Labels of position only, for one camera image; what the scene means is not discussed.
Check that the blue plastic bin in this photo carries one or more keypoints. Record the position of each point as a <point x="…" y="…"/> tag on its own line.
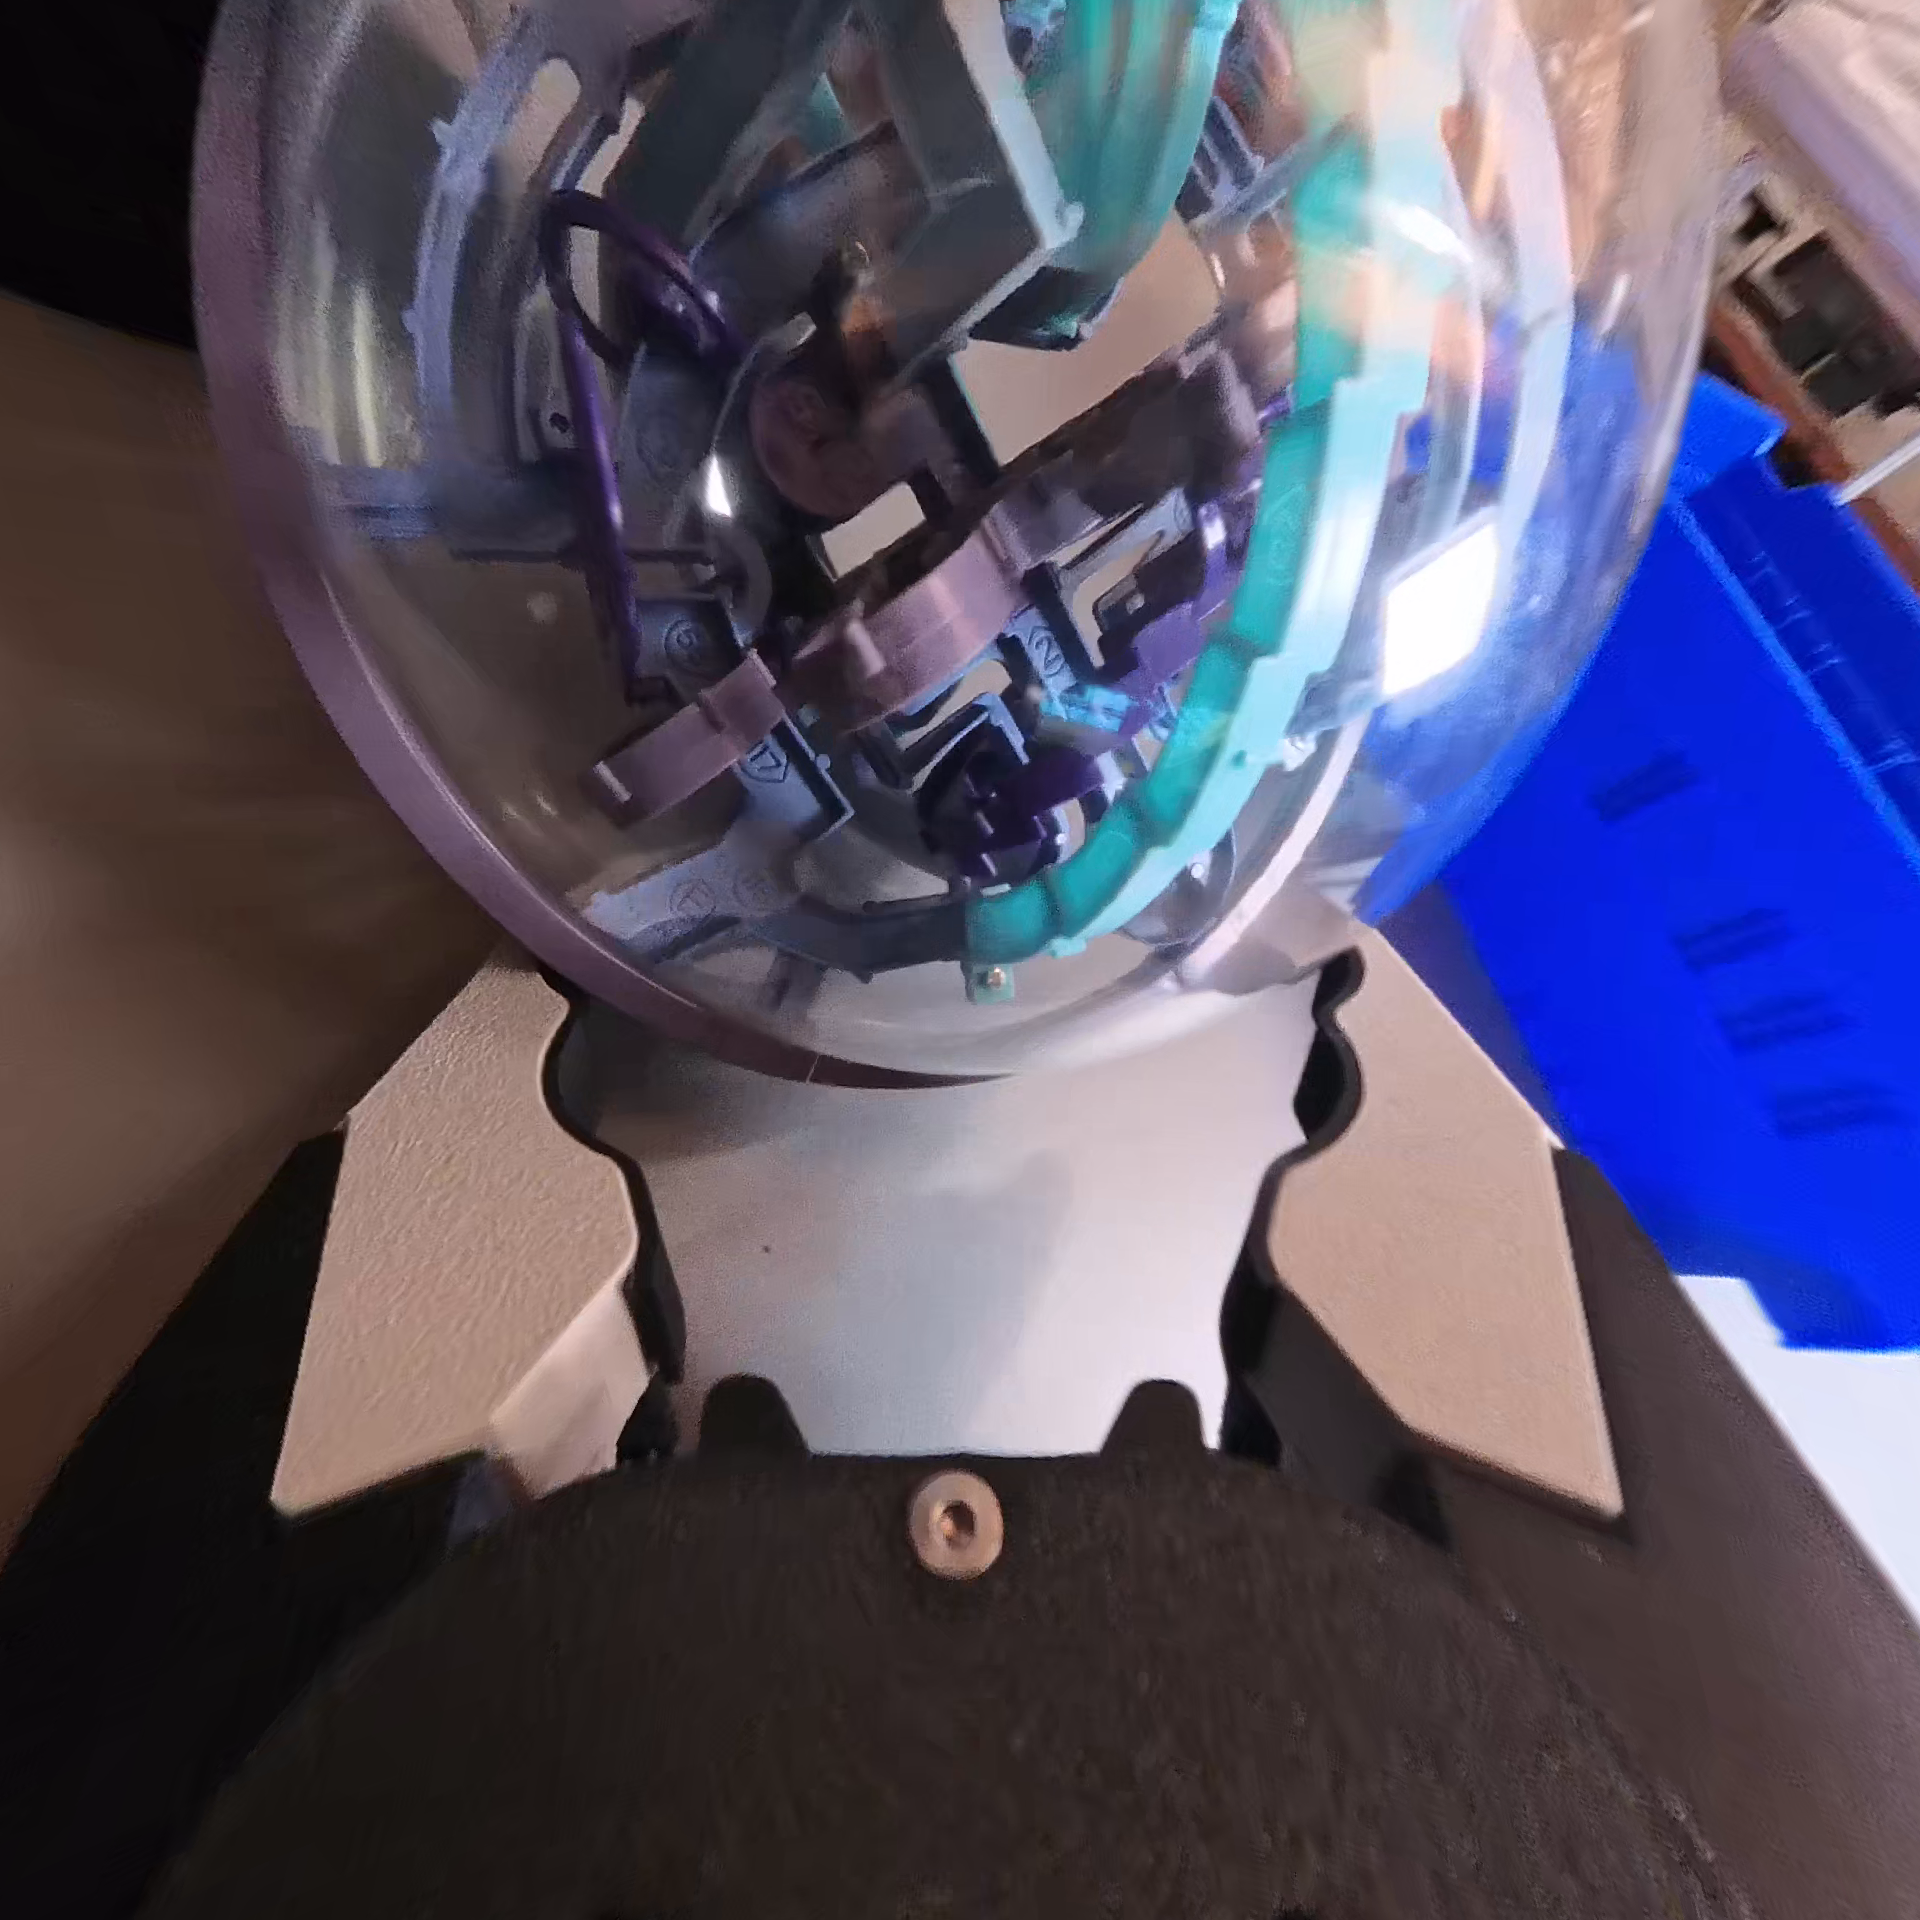
<point x="1725" y="901"/>

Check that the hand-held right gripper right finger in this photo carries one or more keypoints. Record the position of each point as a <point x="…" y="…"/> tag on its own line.
<point x="1440" y="1230"/>

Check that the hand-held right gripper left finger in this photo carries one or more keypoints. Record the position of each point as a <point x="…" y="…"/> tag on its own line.
<point x="450" y="1230"/>

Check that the clear plastic maze ball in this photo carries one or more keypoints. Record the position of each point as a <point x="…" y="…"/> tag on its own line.
<point x="960" y="509"/>

